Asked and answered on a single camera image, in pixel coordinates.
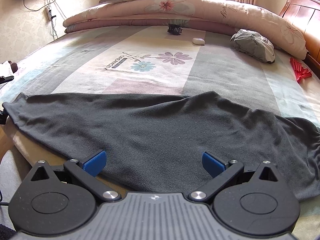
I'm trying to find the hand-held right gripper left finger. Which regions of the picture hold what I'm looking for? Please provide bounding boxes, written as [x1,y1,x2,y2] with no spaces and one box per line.
[30,149,121,203]

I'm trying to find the pink floral folded quilt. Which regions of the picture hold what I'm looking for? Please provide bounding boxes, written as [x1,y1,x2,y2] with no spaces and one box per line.
[62,0,309,60]

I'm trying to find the wooden headboard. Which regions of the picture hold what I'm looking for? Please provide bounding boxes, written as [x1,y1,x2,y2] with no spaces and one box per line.
[279,0,320,75]

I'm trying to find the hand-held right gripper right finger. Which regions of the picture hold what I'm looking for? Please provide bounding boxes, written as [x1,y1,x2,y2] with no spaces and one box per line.
[189,151,279,203]

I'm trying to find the black hair claw clip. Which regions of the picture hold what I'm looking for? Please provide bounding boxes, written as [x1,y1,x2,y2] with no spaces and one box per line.
[167,23,184,36]

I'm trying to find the person's grey trouser leg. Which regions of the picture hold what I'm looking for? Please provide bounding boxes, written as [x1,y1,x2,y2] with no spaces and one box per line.
[0,150,33,230]

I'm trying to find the black braided right gripper cable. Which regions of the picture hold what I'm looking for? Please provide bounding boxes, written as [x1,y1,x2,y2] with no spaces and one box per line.
[0,190,10,207]

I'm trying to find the red folding fan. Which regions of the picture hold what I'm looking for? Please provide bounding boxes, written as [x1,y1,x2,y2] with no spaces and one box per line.
[290,57,313,83]

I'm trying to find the person's black jacket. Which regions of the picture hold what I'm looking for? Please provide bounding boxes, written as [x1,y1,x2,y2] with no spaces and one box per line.
[0,224,16,240]

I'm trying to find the dark grey pants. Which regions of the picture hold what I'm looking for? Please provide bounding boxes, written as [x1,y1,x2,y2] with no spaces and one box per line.
[2,91,320,202]

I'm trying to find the black wall cables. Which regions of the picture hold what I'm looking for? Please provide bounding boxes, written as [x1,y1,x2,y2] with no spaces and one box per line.
[24,0,63,39]

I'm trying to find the grey printed cloth bundle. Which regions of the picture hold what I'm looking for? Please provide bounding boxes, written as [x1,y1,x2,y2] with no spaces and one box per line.
[230,29,276,64]

